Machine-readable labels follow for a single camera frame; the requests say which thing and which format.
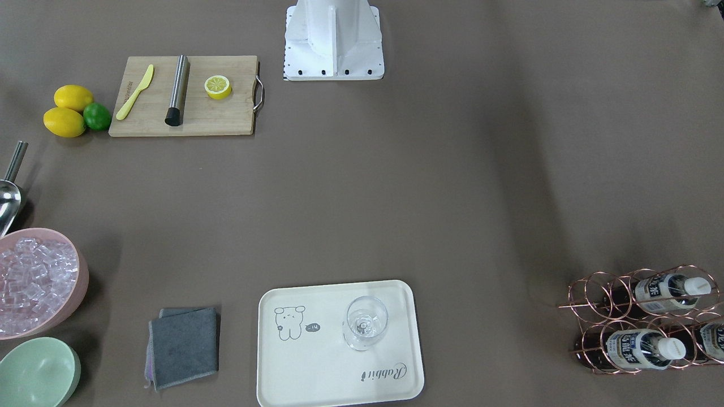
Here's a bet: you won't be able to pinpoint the yellow lemon upper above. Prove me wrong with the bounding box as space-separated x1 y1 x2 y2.
53 84 94 113

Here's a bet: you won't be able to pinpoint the clear ice cubes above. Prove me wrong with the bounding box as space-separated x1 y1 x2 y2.
1 237 79 337

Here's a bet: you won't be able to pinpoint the tea bottle near tray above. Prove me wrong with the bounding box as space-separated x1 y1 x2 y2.
669 323 723 363

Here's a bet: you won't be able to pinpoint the cream rabbit tray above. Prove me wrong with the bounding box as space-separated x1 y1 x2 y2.
257 280 425 406

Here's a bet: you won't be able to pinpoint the bamboo cutting board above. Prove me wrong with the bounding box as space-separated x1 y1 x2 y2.
108 55 259 137

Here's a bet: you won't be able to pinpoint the copper wire bottle basket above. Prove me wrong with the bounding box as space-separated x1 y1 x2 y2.
563 265 722 375

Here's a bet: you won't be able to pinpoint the steel ice scoop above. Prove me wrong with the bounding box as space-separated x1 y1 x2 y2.
1 141 29 237

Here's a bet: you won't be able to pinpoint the yellow lemon lower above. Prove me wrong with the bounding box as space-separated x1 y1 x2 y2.
43 107 86 137

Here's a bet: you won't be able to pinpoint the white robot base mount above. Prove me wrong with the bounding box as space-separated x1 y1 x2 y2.
283 1 385 81

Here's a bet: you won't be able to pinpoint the green bowl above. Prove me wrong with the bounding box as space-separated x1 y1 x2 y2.
1 337 81 406

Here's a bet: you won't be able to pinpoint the yellow plastic knife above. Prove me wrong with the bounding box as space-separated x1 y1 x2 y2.
115 64 154 120

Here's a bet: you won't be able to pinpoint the green lime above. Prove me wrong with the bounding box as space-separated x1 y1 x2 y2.
83 102 112 131

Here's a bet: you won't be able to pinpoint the clear wine glass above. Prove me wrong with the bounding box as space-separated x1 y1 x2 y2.
342 295 390 352

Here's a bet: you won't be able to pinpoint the steel muddler black tip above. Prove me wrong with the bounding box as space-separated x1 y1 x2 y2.
165 55 191 127

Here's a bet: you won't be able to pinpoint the tea bottle far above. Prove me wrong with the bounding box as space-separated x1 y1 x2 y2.
601 274 713 319

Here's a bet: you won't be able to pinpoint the pink bowl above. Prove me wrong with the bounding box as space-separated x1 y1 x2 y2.
2 228 89 340

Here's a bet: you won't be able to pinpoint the half lemon slice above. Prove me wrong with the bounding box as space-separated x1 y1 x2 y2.
204 75 232 100

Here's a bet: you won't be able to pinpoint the yellow lemon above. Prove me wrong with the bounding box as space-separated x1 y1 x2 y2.
43 107 86 137
53 84 94 113

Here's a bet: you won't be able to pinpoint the grey folded cloth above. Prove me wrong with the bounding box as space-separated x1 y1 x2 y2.
144 307 220 392

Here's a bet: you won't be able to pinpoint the tea bottle middle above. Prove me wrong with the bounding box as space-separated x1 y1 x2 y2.
574 329 686 373

